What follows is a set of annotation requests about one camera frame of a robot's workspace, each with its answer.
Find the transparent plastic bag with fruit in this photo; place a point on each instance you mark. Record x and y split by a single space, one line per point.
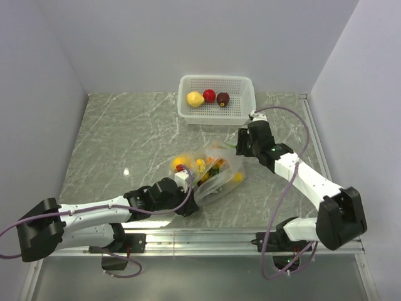
216 170

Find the dark purple passion fruit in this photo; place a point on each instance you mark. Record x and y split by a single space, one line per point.
223 99

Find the yellow lemon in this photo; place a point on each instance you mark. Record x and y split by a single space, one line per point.
195 99

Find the white perforated plastic basket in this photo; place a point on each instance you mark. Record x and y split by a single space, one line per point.
241 100

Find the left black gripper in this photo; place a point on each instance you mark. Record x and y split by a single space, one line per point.
190 207

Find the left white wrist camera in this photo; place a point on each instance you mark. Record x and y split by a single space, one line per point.
182 177

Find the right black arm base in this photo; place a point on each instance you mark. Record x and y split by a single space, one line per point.
278 242

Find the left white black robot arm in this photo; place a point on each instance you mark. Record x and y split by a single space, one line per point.
50 226

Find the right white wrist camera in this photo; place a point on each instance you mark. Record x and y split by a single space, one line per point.
255 116

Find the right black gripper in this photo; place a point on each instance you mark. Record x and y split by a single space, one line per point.
242 137

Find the aluminium mounting rail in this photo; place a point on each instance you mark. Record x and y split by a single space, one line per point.
206 264

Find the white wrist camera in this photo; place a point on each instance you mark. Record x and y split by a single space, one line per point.
255 116
182 177

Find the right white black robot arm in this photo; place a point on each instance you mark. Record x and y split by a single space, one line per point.
341 217

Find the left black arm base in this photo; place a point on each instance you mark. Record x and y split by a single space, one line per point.
118 254

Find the red apple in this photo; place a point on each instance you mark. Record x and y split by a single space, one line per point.
209 96

